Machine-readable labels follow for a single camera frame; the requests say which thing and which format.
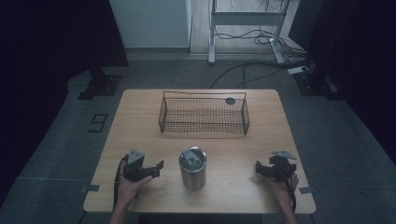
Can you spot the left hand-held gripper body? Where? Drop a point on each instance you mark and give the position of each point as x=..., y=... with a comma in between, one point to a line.
x=134, y=169

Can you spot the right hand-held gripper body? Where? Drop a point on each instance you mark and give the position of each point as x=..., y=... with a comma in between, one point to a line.
x=281, y=169

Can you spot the steel tumbler with lid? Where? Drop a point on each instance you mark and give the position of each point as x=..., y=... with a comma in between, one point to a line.
x=193, y=177

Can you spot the person's right hand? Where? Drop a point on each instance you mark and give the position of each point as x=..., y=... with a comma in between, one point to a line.
x=281, y=188

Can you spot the person's left hand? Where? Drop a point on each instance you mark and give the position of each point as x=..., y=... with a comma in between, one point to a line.
x=127, y=189

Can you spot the grey tape piece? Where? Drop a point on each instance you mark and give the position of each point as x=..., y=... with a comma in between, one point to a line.
x=91, y=188
x=305, y=190

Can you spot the black round table grommet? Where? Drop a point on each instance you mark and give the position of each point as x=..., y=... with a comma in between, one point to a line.
x=230, y=100

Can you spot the black stand base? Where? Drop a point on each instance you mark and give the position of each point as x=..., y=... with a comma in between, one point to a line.
x=314, y=84
x=101, y=84

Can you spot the white power strip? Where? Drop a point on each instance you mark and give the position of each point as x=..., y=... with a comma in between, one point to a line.
x=297, y=70

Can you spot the white cabinet panel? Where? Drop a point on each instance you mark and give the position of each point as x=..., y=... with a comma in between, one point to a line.
x=152, y=25

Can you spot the dark curtain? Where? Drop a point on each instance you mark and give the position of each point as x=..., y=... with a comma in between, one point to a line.
x=358, y=46
x=46, y=46

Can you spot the white desk frame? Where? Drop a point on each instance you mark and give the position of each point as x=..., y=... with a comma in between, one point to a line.
x=246, y=18

